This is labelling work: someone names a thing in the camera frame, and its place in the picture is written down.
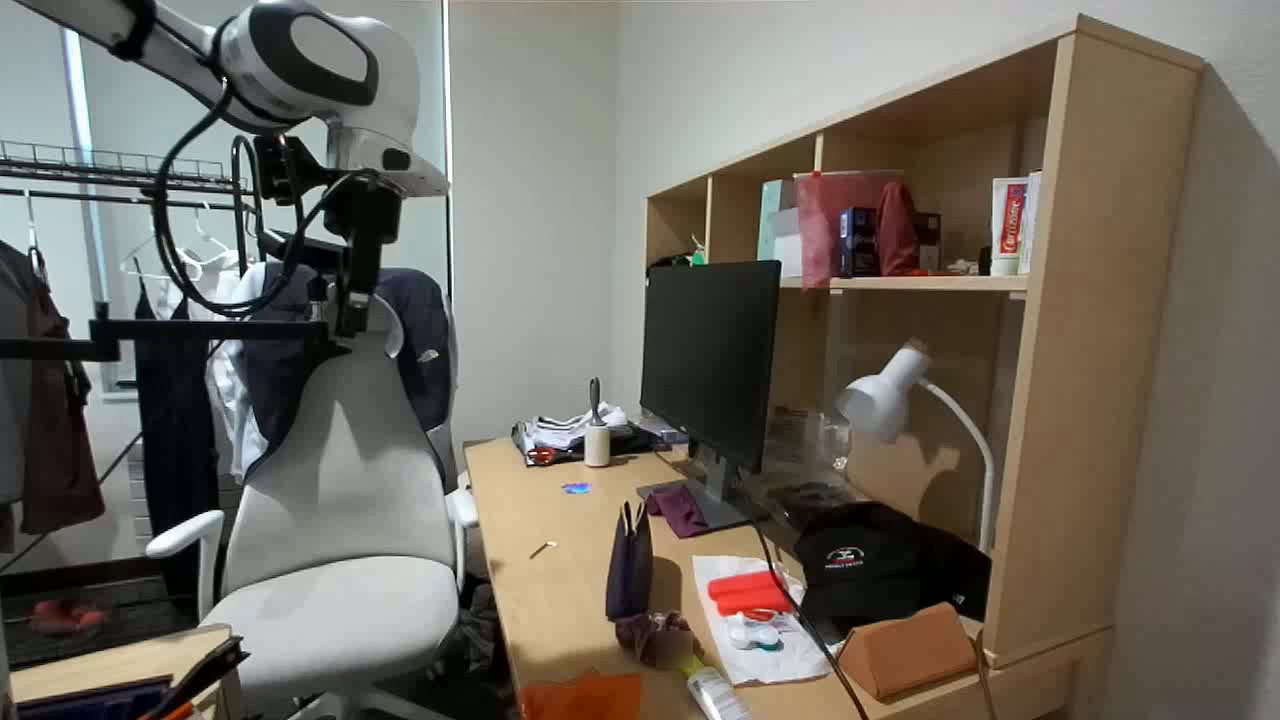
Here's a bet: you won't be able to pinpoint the white tube bottle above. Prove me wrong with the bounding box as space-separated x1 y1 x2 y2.
675 652 753 720

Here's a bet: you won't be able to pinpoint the red flat packet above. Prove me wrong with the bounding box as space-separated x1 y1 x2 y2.
703 570 799 622

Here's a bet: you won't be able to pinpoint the wooden crate with tools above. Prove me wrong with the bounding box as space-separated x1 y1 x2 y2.
3 622 254 720

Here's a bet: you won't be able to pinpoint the small white bottle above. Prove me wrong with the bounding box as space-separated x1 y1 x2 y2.
581 375 617 473

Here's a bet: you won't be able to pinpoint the wooden desk hutch shelf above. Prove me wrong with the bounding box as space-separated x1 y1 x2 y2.
640 11 1209 720

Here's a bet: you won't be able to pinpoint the white desk lamp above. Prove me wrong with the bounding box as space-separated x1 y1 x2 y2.
846 342 1000 558

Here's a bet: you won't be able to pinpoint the white and red box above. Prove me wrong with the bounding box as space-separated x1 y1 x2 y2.
989 174 1044 280

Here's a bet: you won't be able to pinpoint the black clothes rack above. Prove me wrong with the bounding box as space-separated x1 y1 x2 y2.
0 136 353 369

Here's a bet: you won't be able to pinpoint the dark navy jacket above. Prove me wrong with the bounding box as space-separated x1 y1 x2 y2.
235 264 462 463

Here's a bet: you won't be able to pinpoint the purple wallet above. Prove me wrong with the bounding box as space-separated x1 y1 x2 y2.
644 477 753 546

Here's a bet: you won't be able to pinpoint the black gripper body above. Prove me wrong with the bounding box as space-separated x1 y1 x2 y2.
316 174 408 256

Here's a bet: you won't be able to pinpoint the brown hanging garment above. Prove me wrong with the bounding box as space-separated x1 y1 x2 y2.
0 237 112 536

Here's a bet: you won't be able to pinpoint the black baseball cap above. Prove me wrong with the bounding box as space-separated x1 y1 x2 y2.
790 500 995 631

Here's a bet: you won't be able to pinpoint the black hanging trousers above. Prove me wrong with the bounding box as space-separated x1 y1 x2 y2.
131 332 226 540

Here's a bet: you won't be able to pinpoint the black computer monitor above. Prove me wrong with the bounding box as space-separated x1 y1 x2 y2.
637 256 784 479

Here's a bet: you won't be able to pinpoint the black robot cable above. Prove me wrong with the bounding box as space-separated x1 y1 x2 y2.
147 82 353 326

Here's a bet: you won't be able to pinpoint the dark red scrunchie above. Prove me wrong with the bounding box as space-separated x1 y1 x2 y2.
613 609 700 674

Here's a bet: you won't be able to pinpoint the brown leather pouch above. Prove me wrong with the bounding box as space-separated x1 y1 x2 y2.
838 602 984 704

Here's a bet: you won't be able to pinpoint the black shelf figurine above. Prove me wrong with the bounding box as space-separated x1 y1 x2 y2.
833 205 883 280

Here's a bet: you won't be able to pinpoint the black desk cable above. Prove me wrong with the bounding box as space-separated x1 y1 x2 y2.
743 512 871 720

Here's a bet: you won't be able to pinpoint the crumpled cloth pile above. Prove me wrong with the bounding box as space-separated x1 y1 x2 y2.
508 404 684 473

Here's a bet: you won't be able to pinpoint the white office chair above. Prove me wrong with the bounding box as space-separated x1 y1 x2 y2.
140 286 484 720

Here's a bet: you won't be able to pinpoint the pale teal box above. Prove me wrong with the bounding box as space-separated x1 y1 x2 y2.
758 178 807 286

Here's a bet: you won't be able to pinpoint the orange plastic bag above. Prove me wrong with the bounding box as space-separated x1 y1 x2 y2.
515 669 650 720

